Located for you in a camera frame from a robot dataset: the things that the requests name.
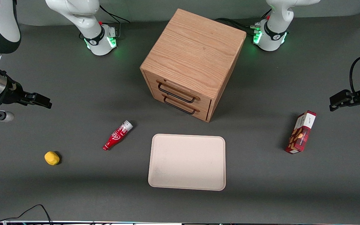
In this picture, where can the wooden drawer cabinet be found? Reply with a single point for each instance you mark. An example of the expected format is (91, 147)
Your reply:
(195, 47)

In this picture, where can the red cola bottle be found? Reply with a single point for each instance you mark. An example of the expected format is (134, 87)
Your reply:
(117, 136)

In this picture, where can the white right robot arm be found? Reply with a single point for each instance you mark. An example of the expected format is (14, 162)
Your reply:
(73, 12)

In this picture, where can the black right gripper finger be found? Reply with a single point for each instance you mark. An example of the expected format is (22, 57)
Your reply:
(44, 102)
(31, 96)

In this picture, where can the beige plastic tray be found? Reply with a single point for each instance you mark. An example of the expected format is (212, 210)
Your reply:
(187, 162)

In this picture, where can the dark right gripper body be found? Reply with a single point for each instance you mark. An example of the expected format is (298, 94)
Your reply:
(13, 94)

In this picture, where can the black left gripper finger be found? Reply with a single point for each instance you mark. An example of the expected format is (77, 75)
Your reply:
(346, 92)
(339, 103)

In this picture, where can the yellow lemon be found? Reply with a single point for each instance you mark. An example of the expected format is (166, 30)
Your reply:
(52, 158)

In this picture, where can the red cookie box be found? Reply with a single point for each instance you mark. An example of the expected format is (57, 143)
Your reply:
(302, 132)

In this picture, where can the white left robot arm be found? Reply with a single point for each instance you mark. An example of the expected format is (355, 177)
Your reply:
(273, 28)

